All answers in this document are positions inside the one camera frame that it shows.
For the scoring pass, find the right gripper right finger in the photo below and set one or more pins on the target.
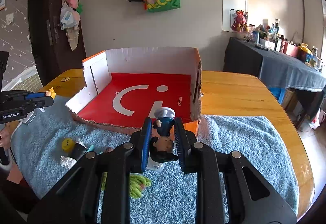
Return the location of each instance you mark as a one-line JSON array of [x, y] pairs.
[[251, 198]]

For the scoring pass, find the plastic bag on door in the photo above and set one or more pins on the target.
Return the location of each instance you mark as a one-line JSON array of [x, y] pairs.
[[69, 18]]

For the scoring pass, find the yellow bottle cap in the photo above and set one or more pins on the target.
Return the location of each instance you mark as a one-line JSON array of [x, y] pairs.
[[68, 145]]

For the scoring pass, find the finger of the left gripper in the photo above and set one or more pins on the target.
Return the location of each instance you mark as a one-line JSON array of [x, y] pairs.
[[40, 102], [35, 95]]

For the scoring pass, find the teal clothespin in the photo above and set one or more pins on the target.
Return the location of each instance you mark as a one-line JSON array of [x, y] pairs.
[[92, 149]]

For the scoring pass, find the orange cardboard box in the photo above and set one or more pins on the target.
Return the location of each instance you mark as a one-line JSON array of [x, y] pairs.
[[125, 86]]

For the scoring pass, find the blue covered side table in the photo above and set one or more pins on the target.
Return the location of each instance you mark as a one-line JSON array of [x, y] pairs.
[[277, 70]]

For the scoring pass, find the pink yellow small figurine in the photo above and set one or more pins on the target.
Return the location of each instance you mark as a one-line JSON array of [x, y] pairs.
[[51, 93]]

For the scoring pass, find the black white cloth roll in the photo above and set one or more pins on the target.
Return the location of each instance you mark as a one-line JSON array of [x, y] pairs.
[[76, 153]]

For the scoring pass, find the person left hand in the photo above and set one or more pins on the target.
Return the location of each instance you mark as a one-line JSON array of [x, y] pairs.
[[6, 134]]

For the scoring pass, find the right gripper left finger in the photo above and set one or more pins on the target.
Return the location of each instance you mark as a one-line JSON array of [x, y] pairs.
[[129, 157]]

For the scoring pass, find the light green yarn ball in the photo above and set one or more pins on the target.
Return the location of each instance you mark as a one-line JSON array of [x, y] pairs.
[[138, 183]]

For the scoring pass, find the dark wooden door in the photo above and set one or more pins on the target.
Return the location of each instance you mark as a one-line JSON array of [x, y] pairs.
[[50, 47]]

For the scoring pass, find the boy figurine blue outfit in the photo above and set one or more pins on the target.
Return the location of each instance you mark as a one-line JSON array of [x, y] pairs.
[[161, 148]]

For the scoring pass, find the red plush doll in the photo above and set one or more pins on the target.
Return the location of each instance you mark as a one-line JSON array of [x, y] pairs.
[[238, 20]]

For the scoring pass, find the white cabinet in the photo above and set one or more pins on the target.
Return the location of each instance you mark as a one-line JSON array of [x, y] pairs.
[[314, 25]]

